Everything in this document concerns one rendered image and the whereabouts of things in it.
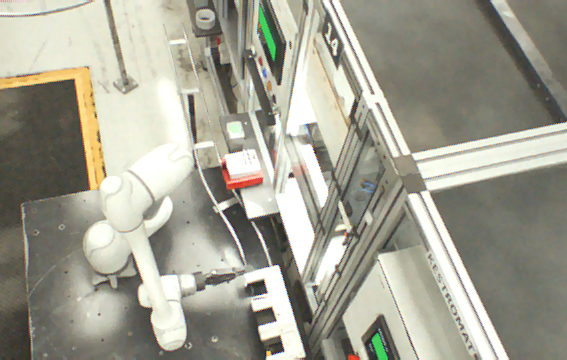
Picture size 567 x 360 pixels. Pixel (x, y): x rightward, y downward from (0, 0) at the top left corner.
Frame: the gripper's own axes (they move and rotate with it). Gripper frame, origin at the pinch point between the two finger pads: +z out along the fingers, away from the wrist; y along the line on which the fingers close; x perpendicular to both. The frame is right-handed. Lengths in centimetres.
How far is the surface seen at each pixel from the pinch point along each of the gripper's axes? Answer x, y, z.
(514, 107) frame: -19, 113, 55
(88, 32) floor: 232, -88, -50
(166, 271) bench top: 15.1, -19.8, -30.0
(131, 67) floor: 194, -88, -27
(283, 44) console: 37, 85, 19
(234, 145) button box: 53, 9, 9
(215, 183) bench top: 53, -20, 0
